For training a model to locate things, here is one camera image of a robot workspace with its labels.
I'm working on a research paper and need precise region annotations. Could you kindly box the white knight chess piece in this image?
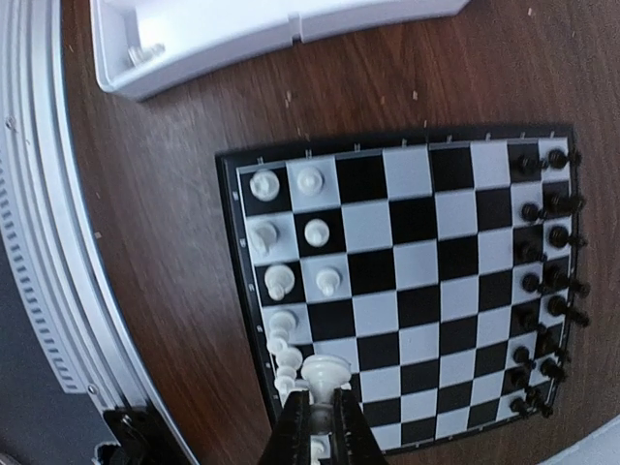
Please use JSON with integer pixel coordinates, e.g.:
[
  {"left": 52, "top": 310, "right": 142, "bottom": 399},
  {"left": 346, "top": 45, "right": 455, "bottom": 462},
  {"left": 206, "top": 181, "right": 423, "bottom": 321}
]
[{"left": 248, "top": 221, "right": 278, "bottom": 257}]

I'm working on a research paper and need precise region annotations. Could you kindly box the front aluminium rail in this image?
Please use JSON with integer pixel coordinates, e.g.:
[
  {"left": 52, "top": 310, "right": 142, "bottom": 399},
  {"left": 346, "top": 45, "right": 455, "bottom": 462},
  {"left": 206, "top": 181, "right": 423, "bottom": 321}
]
[{"left": 1, "top": 1, "right": 196, "bottom": 464}]

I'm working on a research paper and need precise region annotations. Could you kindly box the row of black chess pieces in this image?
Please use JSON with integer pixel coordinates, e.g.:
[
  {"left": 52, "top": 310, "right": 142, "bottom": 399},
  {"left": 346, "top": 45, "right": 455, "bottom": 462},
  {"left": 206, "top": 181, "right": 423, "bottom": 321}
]
[{"left": 506, "top": 140, "right": 590, "bottom": 418}]

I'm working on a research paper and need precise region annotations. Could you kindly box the black white chess board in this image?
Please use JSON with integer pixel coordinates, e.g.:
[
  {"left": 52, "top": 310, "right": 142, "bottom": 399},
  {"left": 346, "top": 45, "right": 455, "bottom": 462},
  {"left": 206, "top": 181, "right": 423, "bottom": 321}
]
[{"left": 216, "top": 123, "right": 575, "bottom": 453}]

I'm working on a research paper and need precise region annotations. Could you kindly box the eleventh white chess pawn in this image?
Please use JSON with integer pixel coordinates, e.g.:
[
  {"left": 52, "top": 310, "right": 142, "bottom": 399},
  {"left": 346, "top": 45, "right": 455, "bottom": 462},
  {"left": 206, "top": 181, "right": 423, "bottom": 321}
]
[{"left": 301, "top": 355, "right": 352, "bottom": 404}]

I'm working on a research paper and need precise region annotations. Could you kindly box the white plastic compartment tray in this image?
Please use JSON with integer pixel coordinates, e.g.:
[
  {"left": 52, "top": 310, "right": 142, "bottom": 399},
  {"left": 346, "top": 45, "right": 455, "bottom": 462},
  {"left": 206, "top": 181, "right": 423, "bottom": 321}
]
[{"left": 90, "top": 0, "right": 468, "bottom": 101}]

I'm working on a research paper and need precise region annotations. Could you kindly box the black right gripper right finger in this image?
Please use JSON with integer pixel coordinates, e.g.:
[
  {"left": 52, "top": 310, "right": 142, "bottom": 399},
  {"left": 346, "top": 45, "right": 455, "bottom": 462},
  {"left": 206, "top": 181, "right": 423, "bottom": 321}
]
[{"left": 331, "top": 388, "right": 388, "bottom": 465}]

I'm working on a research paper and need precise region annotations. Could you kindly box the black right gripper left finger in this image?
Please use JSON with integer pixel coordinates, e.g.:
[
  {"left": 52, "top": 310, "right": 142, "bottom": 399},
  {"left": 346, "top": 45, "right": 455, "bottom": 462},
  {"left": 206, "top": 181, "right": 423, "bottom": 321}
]
[{"left": 258, "top": 390, "right": 311, "bottom": 465}]

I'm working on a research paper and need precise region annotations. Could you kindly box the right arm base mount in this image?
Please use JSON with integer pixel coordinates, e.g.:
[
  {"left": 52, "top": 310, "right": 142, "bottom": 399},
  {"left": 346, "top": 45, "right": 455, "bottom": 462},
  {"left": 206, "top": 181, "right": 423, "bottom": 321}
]
[{"left": 93, "top": 408, "right": 190, "bottom": 464}]

